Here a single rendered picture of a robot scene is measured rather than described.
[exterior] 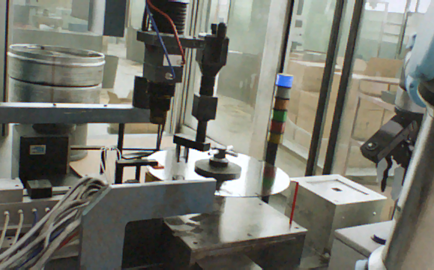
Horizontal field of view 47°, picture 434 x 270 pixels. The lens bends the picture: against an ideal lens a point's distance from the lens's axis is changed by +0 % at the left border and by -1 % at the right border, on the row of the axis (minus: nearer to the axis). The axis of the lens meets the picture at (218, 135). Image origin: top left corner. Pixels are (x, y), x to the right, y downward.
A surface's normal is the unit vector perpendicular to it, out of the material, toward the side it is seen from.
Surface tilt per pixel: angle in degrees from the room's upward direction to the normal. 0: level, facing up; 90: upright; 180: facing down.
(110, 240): 90
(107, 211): 90
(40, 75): 90
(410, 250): 106
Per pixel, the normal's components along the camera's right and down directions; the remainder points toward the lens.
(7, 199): 0.51, 0.27
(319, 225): -0.85, 0.01
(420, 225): -0.63, 0.39
